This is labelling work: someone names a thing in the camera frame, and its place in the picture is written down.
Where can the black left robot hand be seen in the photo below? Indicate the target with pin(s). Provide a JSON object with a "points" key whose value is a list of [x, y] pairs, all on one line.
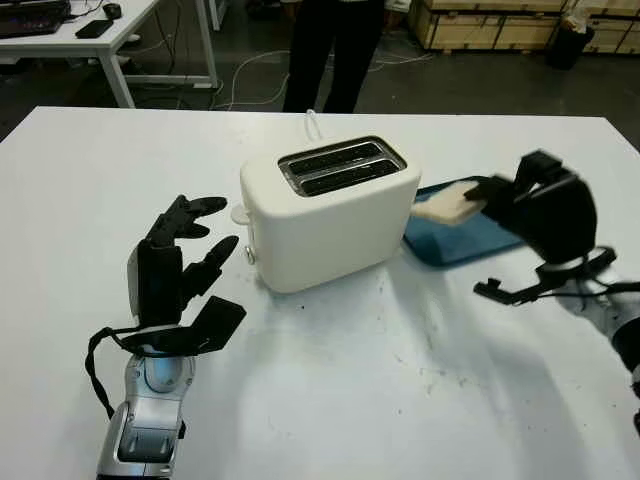
{"points": [[155, 285]]}

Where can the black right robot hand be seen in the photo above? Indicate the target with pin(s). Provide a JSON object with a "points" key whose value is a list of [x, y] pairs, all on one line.
{"points": [[560, 220]]}

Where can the person's left hand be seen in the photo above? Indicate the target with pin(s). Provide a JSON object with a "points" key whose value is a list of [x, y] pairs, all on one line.
{"points": [[392, 14]]}

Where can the white toaster lever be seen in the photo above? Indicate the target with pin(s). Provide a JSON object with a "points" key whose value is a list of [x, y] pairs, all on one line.
{"points": [[239, 215]]}

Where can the white bread slice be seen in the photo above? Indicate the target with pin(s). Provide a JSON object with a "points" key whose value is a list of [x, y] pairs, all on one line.
{"points": [[445, 205]]}

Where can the chrome toaster dial knob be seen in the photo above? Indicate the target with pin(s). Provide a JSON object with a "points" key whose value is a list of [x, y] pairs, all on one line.
{"points": [[249, 255]]}

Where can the blue plastic tray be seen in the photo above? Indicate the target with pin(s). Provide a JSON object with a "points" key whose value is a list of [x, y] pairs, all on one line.
{"points": [[450, 245]]}

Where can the white two-slot toaster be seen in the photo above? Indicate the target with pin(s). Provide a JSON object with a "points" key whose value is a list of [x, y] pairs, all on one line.
{"points": [[335, 235]]}

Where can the person in white jacket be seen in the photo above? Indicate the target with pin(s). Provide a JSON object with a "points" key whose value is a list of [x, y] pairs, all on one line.
{"points": [[330, 55]]}

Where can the black waste bin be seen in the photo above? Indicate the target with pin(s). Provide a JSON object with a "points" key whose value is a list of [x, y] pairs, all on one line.
{"points": [[567, 50]]}

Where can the crumpled paper waste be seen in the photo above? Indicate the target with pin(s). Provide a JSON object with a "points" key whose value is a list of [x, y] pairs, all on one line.
{"points": [[572, 22]]}

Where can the white office desk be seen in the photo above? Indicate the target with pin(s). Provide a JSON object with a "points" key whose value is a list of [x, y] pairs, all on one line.
{"points": [[135, 20]]}

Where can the black smartphone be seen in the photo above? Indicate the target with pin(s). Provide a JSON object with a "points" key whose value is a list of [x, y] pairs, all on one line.
{"points": [[94, 28]]}

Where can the black computer mouse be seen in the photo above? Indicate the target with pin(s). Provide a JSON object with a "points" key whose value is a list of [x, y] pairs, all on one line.
{"points": [[111, 9]]}

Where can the black laptop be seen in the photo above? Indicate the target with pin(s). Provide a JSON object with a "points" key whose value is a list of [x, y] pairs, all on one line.
{"points": [[30, 17]]}

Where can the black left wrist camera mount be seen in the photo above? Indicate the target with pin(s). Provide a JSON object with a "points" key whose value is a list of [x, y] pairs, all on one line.
{"points": [[215, 325]]}

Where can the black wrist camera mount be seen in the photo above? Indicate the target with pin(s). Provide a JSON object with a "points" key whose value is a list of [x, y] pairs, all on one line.
{"points": [[510, 295], [215, 325]]}

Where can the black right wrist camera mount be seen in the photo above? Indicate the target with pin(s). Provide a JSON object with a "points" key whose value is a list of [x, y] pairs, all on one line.
{"points": [[510, 295]]}

